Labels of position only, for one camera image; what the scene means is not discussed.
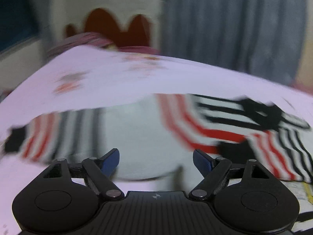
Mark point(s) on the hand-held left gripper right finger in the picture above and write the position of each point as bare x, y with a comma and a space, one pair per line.
201, 162

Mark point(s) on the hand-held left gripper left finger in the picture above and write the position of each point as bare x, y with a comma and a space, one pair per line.
111, 162

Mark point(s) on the black red white striped sweater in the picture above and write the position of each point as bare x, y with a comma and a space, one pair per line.
207, 131

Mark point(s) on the pink floral bed sheet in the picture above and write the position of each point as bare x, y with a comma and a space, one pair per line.
110, 78

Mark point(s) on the dark pink under sheet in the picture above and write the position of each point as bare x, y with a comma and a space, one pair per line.
141, 50

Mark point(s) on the stack of folded blankets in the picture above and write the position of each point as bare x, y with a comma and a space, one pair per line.
85, 40

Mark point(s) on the red scalloped headboard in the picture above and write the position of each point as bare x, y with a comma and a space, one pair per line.
127, 34

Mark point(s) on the wide blue-grey curtain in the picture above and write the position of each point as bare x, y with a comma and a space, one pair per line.
227, 24

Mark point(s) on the dark window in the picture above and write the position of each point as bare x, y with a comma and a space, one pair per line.
14, 19

